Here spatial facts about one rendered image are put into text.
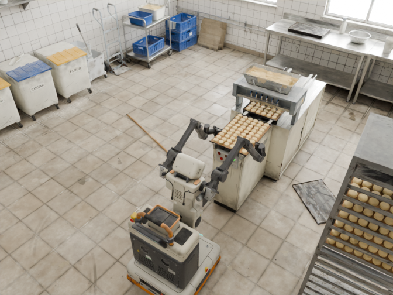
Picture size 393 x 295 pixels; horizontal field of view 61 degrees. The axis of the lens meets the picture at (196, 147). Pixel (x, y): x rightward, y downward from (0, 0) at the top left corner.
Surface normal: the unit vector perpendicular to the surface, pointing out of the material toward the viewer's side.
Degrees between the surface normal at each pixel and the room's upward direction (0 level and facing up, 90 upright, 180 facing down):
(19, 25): 90
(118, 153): 0
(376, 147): 0
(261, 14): 90
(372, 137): 0
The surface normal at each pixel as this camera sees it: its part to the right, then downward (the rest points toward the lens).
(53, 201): 0.01, -0.78
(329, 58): -0.60, 0.50
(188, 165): -0.40, -0.15
